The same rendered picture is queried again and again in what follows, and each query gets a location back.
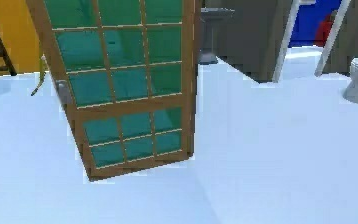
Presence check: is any red toy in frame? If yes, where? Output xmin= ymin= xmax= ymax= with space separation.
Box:
xmin=314 ymin=10 xmax=339 ymax=48

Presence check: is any wooden door with green panes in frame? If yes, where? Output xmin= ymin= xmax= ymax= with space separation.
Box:
xmin=25 ymin=0 xmax=201 ymax=183

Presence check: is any grey pedestal sink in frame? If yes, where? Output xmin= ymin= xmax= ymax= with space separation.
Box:
xmin=198 ymin=7 xmax=236 ymax=66

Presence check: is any grey door handle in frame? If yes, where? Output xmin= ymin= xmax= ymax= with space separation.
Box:
xmin=55 ymin=79 xmax=74 ymax=106

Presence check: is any yellow-green hanging strip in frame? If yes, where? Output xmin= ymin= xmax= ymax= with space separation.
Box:
xmin=30 ymin=54 xmax=48 ymax=98

